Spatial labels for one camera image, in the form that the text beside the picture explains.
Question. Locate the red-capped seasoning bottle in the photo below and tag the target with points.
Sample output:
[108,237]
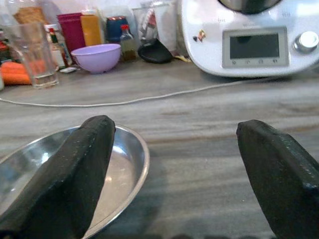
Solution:
[58,47]

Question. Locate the small red-capped sauce bottle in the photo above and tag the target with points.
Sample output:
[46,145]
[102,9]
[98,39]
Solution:
[127,42]

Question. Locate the small white flat packet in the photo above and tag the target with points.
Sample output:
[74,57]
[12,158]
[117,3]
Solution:
[67,70]

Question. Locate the round steel plate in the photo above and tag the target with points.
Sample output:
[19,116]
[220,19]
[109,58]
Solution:
[124,169]

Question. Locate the magenta plastic container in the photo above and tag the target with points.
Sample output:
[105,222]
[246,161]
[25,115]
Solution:
[71,32]

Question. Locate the dark blue jar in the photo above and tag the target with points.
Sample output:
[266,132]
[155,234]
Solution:
[116,28]

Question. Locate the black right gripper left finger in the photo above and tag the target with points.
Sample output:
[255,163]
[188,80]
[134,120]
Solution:
[62,179]

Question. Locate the clear drinking glass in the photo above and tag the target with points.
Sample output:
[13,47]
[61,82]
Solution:
[33,54]

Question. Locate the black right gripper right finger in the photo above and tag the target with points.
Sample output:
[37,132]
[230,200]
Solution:
[281,174]

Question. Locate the orange plastic container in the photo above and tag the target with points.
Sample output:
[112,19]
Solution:
[91,28]

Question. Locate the black plastic scoop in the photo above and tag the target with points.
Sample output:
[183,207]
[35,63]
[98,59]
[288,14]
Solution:
[155,53]

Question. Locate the lilac plastic bowl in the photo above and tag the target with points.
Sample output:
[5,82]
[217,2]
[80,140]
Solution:
[97,58]

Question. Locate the clear jar with crackers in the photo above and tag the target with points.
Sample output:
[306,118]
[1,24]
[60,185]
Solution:
[28,12]

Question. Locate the white kitchen food processor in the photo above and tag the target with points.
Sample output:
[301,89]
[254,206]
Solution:
[249,39]

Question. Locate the orange carrot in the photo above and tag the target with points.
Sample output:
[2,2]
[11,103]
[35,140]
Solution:
[12,73]

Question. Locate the clear plastic bag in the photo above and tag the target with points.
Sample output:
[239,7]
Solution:
[149,23]

